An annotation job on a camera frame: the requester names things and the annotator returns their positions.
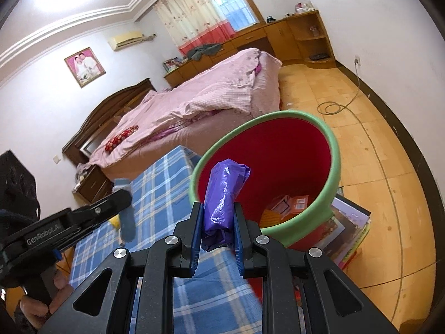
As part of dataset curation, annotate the bed with pink quilt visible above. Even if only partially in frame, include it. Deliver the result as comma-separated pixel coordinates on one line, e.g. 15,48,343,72
88,48,283,168

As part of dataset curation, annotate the dark wooden headboard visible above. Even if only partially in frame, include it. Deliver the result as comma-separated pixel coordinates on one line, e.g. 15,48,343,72
63,78,157,166

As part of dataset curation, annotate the grey-blue sock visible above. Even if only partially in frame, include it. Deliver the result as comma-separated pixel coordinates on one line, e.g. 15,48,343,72
113,178,138,243

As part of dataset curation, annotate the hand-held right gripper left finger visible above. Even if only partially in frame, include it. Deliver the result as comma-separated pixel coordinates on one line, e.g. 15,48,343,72
42,202,204,334

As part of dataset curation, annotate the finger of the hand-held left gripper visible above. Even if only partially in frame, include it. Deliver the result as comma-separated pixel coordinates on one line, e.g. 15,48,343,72
68,188,134,232

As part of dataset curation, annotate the purple plastic bag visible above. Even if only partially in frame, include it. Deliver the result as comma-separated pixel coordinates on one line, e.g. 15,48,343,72
202,159,251,252

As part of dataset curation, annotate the blue plaid blanket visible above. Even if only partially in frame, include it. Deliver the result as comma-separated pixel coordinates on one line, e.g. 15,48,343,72
68,145,265,334

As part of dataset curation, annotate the white floor cable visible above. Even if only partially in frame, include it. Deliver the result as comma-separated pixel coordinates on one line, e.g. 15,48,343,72
315,63,406,326

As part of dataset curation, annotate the row of books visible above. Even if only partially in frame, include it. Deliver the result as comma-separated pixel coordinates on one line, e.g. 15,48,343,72
163,57,187,74

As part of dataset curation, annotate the wall air conditioner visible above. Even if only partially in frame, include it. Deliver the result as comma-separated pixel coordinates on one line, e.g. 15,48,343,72
108,30,145,51

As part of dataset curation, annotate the stack of picture books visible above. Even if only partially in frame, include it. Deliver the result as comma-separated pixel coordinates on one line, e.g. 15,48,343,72
294,195,372,286

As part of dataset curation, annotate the small cloth pile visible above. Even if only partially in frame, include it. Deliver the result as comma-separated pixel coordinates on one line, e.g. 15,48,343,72
74,163,92,184

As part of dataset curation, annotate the person's left hand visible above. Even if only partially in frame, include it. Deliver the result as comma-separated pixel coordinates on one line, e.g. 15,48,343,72
19,271,76,330

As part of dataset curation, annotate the floral curtain with red hem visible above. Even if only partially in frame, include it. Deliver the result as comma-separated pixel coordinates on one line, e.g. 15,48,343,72
153,0,237,57

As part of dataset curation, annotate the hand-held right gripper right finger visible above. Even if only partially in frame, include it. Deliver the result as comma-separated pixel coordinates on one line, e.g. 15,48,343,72
234,202,399,334

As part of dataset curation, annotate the red patterned cloth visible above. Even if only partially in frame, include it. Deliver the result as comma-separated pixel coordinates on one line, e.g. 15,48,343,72
104,124,140,153

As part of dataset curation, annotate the wooden desk cabinet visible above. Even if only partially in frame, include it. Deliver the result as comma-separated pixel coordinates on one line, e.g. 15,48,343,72
163,10,336,88

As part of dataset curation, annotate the dark green clothing pile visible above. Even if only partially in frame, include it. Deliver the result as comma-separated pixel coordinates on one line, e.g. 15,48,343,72
188,43,222,61

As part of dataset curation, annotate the barred window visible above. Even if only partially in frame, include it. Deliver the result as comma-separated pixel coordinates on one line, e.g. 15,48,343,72
202,0,260,32

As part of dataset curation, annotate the red bin with green rim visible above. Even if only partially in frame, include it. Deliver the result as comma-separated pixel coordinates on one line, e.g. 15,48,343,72
189,110,340,251

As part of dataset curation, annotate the orange cardboard box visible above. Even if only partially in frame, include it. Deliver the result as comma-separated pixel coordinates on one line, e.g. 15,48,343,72
260,195,310,230

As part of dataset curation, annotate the framed wall picture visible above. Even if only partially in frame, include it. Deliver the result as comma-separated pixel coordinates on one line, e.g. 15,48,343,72
64,47,106,89

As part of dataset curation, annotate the dark wooden nightstand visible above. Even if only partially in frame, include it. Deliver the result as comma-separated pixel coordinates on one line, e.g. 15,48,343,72
72,165,114,204

